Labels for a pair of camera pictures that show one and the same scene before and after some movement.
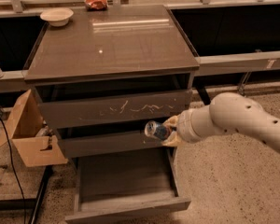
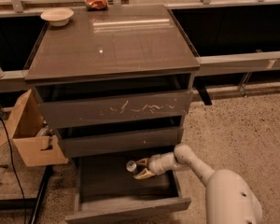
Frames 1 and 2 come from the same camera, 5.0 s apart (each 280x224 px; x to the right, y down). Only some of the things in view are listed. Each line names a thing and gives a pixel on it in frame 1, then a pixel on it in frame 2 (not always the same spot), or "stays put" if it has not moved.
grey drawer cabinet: (102, 77) stays put
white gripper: (182, 126) -> (155, 165)
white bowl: (57, 17) stays put
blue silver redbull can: (156, 129) -> (131, 165)
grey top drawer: (113, 108) stays put
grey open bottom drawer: (115, 184) stays put
